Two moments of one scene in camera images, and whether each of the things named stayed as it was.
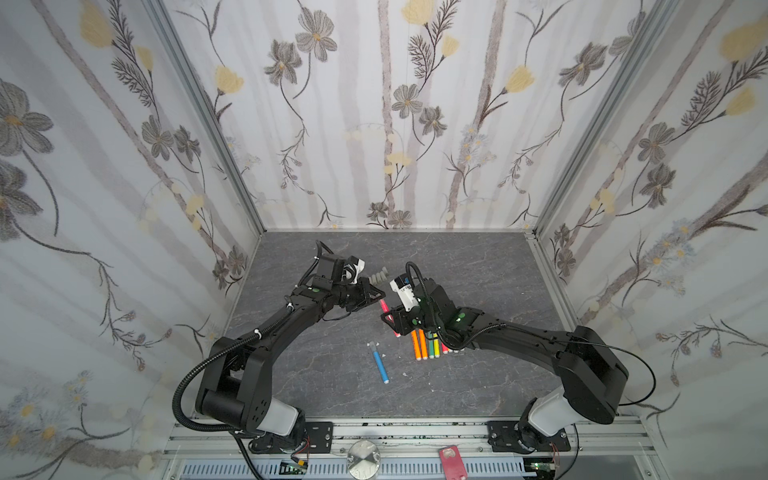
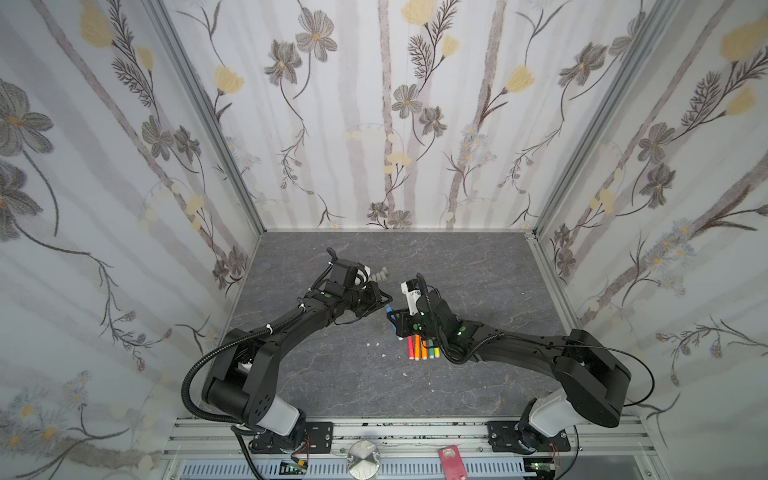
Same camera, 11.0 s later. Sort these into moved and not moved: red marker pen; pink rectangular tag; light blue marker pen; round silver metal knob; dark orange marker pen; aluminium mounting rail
Moved: light blue marker pen; red marker pen
Not moved: dark orange marker pen; pink rectangular tag; aluminium mounting rail; round silver metal knob
